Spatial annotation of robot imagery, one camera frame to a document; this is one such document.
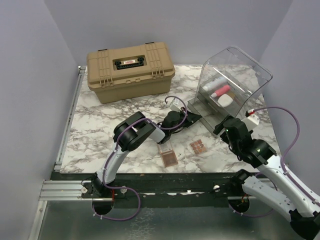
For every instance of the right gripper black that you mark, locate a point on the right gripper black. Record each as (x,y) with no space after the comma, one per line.
(219,127)

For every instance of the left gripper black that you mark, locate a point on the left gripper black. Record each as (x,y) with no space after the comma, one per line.
(190,118)

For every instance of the white egg-shaped sponge case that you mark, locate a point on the white egg-shaped sponge case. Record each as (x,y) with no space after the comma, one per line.
(225,100)

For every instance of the white spray bottle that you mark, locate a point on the white spray bottle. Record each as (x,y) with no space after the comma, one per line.
(214,84)

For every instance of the clear acrylic makeup organizer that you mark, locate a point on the clear acrylic makeup organizer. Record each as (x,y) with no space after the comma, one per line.
(246,77)

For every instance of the tan plastic toolbox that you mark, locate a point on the tan plastic toolbox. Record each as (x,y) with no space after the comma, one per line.
(130,72)

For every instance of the pink tube with white cap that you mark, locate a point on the pink tube with white cap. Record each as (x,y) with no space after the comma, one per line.
(219,92)

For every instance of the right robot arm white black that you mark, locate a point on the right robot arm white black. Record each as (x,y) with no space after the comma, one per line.
(296,202)

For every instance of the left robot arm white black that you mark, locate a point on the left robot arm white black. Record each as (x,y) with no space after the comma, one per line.
(131,133)

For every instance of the orange eyeshadow palette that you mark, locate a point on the orange eyeshadow palette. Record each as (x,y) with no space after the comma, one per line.
(198,147)

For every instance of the labelled compact box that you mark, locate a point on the labelled compact box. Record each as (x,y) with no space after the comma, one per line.
(165,147)

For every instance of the rose gold clear compact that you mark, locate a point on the rose gold clear compact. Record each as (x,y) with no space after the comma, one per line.
(169,159)

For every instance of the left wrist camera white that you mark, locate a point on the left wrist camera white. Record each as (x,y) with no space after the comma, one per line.
(175,105)

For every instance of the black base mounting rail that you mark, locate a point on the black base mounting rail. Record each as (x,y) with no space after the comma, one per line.
(151,190)

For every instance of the aluminium frame rail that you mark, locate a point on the aluminium frame rail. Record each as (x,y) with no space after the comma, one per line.
(67,120)

